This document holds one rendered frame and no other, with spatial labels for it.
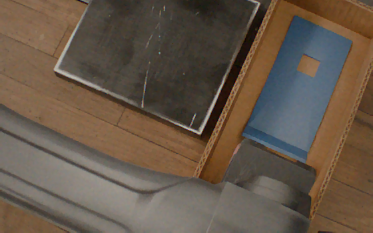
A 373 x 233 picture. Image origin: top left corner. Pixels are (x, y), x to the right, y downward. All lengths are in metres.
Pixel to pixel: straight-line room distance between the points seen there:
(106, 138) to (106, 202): 0.38
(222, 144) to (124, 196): 0.38
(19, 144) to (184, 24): 0.42
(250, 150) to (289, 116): 0.21
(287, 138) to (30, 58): 0.29
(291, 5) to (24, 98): 0.31
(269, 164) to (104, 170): 0.20
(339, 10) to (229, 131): 0.17
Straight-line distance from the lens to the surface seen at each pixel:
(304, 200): 0.56
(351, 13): 0.78
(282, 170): 0.57
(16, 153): 0.39
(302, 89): 0.78
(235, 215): 0.40
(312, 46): 0.80
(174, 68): 0.77
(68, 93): 0.79
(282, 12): 0.81
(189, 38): 0.78
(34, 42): 0.81
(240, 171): 0.57
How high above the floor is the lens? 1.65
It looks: 75 degrees down
